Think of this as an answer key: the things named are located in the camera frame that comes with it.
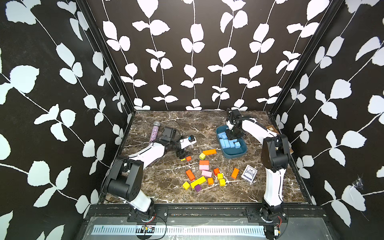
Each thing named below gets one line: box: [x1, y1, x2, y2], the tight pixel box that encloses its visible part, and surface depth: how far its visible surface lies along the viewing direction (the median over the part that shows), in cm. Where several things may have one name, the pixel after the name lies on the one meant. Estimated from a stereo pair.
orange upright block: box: [185, 169, 196, 182], surface depth 87 cm
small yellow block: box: [182, 181, 190, 191], surface depth 83 cm
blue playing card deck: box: [240, 164, 258, 183], surface depth 88 cm
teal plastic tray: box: [216, 125, 248, 159], surface depth 100 cm
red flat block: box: [199, 160, 209, 165], surface depth 94 cm
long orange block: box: [202, 149, 217, 156], surface depth 100 cm
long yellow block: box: [190, 176, 207, 189], surface depth 86 cm
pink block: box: [201, 170, 212, 178], surface depth 90 cm
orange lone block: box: [231, 168, 240, 179], surface depth 90 cm
